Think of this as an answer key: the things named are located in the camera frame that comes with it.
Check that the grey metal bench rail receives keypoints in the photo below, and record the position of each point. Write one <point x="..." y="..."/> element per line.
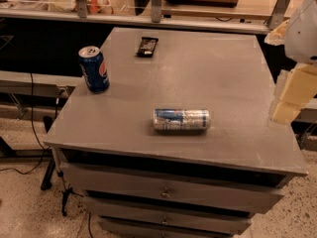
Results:
<point x="42" y="85"/>

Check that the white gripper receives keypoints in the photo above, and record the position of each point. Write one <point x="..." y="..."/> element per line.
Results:
<point x="303" y="34"/>

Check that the silver blue redbull can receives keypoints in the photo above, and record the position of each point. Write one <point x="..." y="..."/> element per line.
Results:
<point x="181" y="119"/>

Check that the blue pepsi can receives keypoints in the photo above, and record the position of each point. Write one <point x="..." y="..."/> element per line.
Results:
<point x="94" y="69"/>

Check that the grey drawer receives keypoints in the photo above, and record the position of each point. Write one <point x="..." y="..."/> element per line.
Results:
<point x="171" y="217"/>
<point x="213" y="193"/>
<point x="150" y="230"/>

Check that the middle grey drawer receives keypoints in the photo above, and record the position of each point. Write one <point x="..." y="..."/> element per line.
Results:
<point x="171" y="217"/>

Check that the top grey drawer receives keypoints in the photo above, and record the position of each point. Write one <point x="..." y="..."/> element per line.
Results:
<point x="213" y="193"/>

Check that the grey drawer cabinet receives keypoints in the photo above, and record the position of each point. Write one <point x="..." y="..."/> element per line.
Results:
<point x="180" y="145"/>

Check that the bottom grey drawer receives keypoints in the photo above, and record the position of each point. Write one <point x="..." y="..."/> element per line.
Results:
<point x="150" y="230"/>

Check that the black tripod stand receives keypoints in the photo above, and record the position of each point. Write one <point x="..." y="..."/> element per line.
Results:
<point x="66" y="190"/>

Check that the black rxbar chocolate bar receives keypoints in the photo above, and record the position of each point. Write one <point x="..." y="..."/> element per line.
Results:
<point x="147" y="47"/>

